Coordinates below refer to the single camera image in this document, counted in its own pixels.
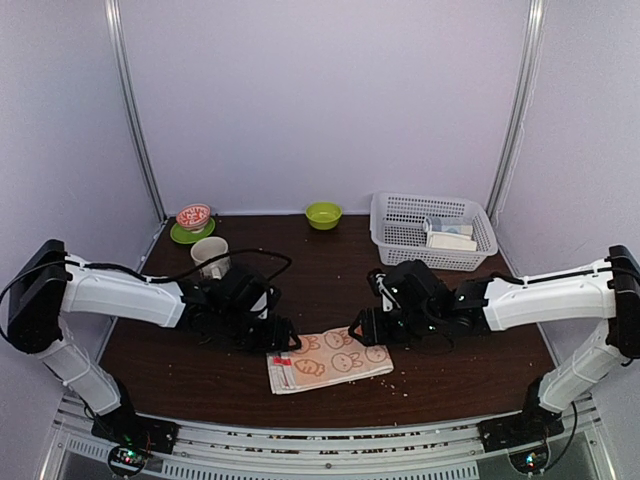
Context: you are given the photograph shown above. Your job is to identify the red patterned bowl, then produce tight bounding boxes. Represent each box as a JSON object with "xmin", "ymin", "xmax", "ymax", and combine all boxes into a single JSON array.
[{"xmin": 176, "ymin": 204, "xmax": 211, "ymax": 233}]

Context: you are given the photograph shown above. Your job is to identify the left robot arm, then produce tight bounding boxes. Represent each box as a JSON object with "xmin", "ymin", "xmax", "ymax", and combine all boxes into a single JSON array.
[{"xmin": 1, "ymin": 239, "xmax": 301, "ymax": 454}]

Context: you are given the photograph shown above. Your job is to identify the green bowl behind towel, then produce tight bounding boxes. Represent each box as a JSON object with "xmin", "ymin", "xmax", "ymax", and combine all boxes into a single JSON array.
[{"xmin": 305, "ymin": 202, "xmax": 343, "ymax": 231}]

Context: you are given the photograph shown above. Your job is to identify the white ceramic mug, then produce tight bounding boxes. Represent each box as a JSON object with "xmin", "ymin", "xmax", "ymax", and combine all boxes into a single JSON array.
[{"xmin": 190, "ymin": 236, "xmax": 231, "ymax": 280}]

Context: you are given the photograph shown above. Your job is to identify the right aluminium frame post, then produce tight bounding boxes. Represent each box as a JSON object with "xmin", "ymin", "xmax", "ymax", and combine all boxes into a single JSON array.
[{"xmin": 486, "ymin": 0, "xmax": 547, "ymax": 224}]

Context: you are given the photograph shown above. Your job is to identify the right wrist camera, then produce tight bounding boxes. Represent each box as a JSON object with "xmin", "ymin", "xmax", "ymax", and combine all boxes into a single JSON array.
[{"xmin": 367, "ymin": 269, "xmax": 396, "ymax": 312}]

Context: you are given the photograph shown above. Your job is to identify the rolled grey blue towel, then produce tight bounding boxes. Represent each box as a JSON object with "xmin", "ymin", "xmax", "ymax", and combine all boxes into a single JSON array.
[{"xmin": 423, "ymin": 216, "xmax": 474, "ymax": 237}]

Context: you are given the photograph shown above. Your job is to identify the orange patterned towel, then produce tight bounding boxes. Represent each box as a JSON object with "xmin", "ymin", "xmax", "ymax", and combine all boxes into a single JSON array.
[{"xmin": 266, "ymin": 327, "xmax": 394, "ymax": 395}]

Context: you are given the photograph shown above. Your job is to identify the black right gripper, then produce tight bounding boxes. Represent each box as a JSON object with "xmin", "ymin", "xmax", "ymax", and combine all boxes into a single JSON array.
[{"xmin": 349, "ymin": 307, "xmax": 440, "ymax": 347}]

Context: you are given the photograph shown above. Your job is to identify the white plastic basket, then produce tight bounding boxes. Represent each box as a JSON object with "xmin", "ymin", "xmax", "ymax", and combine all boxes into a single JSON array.
[{"xmin": 370, "ymin": 192, "xmax": 498, "ymax": 272}]

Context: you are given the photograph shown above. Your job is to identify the aluminium frame post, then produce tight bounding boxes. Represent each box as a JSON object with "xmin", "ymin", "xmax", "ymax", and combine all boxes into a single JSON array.
[
  {"xmin": 486, "ymin": 0, "xmax": 547, "ymax": 224},
  {"xmin": 104, "ymin": 0, "xmax": 168, "ymax": 223}
]

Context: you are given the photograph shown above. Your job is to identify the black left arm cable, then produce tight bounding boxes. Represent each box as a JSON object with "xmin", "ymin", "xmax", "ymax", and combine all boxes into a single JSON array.
[{"xmin": 0, "ymin": 248, "xmax": 294, "ymax": 341}]

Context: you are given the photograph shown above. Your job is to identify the white towel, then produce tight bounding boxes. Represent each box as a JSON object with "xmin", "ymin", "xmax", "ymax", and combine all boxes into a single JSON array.
[{"xmin": 426, "ymin": 232, "xmax": 477, "ymax": 252}]

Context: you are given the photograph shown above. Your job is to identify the green saucer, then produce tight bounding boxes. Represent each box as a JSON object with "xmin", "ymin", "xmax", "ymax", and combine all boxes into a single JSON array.
[{"xmin": 170, "ymin": 217, "xmax": 216, "ymax": 245}]

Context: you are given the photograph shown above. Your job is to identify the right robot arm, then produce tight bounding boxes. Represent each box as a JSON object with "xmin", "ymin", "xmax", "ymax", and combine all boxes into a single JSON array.
[{"xmin": 348, "ymin": 245, "xmax": 639, "ymax": 452}]

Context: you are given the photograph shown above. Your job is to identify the left aluminium frame post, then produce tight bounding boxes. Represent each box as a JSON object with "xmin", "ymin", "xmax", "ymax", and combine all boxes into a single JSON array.
[{"xmin": 104, "ymin": 0, "xmax": 168, "ymax": 223}]

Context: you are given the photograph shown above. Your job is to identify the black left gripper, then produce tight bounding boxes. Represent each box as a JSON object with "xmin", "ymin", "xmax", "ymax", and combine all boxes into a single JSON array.
[{"xmin": 217, "ymin": 305, "xmax": 302, "ymax": 355}]

